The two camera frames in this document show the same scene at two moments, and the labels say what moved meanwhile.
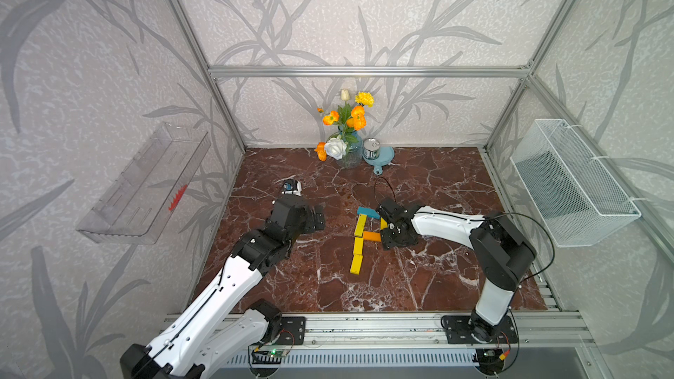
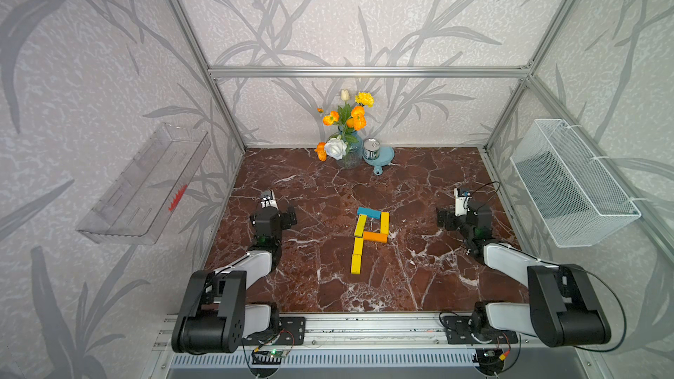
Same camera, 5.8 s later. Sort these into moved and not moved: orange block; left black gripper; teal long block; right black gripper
Moved: left black gripper; right black gripper
Not moved: teal long block; orange block
